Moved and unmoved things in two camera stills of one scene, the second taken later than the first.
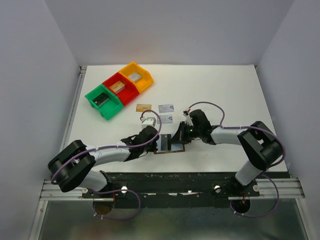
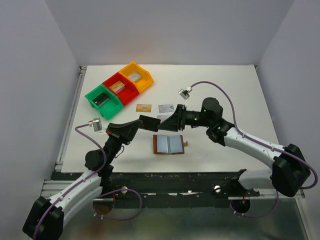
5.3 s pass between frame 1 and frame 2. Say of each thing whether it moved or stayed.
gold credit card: stayed
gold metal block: stayed
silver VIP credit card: stayed
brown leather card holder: stayed
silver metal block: stayed
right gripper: moved
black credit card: moved
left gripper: moved
